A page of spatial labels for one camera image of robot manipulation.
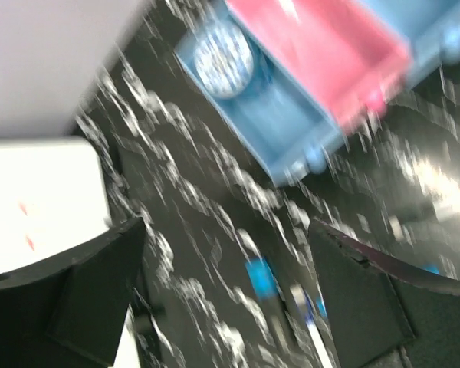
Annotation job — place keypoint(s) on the white dry-erase board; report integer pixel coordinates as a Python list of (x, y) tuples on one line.
[(52, 198)]

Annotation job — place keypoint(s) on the black marker blue cap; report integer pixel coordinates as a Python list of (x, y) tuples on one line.
[(270, 302)]

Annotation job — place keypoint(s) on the light blue storage bin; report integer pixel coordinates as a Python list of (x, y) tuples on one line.
[(431, 28)]

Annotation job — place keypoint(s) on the pink storage bin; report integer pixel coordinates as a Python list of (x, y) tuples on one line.
[(336, 50)]

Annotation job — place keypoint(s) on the blue round tape dispenser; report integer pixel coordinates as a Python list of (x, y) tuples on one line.
[(224, 60)]

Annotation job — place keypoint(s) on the light blue end bin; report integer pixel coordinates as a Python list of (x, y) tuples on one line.
[(284, 129)]

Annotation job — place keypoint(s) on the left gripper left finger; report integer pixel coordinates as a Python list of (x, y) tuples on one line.
[(68, 310)]

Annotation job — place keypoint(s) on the white marker blue cap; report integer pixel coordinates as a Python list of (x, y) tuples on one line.
[(304, 306)]

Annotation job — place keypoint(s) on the black marble pattern mat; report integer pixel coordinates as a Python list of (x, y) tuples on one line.
[(209, 208)]

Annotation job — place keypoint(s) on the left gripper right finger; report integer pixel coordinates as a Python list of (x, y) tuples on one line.
[(384, 312)]

